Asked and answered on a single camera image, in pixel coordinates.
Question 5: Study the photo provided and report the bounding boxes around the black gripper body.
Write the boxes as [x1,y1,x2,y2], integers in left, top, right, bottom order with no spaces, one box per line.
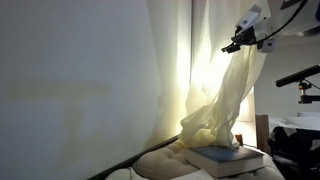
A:
[231,27,256,45]

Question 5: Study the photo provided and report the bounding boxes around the sheer white curtain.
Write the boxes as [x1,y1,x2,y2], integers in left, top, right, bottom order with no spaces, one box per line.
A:
[147,0,269,147]

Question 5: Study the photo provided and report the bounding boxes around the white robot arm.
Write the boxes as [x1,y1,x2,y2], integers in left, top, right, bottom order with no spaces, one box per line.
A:
[222,0,320,53]

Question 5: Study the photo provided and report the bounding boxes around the dark bed with bedding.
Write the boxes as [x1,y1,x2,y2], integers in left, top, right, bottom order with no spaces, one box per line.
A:
[268,112,320,180]

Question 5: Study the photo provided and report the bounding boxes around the blue black Borges book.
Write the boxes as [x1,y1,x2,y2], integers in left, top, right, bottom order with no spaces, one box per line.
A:
[185,146,263,178]

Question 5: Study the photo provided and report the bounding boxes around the cream tufted cushion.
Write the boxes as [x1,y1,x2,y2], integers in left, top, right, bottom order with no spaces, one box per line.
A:
[104,140,285,180]

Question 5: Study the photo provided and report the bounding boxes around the black stereo camera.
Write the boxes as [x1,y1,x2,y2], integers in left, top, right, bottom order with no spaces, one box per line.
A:
[275,65,320,87]

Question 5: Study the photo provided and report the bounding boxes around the wooden bed post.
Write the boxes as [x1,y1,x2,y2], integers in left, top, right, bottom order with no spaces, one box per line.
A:
[255,115,270,154]

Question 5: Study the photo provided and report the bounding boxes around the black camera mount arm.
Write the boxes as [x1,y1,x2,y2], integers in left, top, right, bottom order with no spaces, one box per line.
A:
[298,81,320,104]

